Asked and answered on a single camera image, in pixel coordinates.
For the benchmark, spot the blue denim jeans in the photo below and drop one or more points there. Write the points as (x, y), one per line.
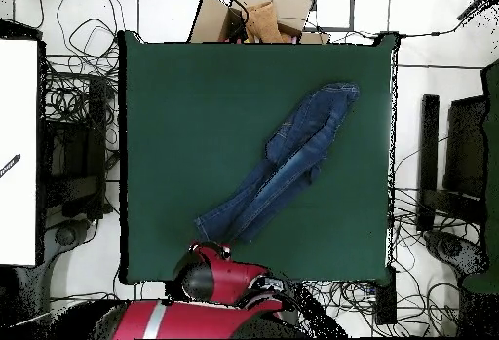
(296, 153)

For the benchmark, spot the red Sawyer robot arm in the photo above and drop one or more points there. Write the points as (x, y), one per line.
(187, 316)

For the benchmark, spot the black flat panel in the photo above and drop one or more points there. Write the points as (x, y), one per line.
(466, 149)

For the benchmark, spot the black equipment rack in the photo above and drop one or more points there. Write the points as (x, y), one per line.
(78, 153)

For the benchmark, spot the dark green table cloth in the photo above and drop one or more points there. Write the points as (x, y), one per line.
(175, 83)

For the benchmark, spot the black table leg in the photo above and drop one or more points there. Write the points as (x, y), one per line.
(386, 301)

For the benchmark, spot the black strip with white print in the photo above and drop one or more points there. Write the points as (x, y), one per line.
(9, 165)

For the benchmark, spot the white board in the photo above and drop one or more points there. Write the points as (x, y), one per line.
(17, 141)

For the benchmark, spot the brown cardboard box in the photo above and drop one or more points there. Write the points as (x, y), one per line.
(210, 20)

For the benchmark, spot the tan cloth in box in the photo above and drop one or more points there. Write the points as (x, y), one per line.
(263, 22)

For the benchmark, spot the dark green cloth sheet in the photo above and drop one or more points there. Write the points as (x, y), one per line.
(492, 199)

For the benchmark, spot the black upright post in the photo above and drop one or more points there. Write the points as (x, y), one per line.
(429, 153)

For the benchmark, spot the dark metal frame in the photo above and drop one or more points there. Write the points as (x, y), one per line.
(352, 8)

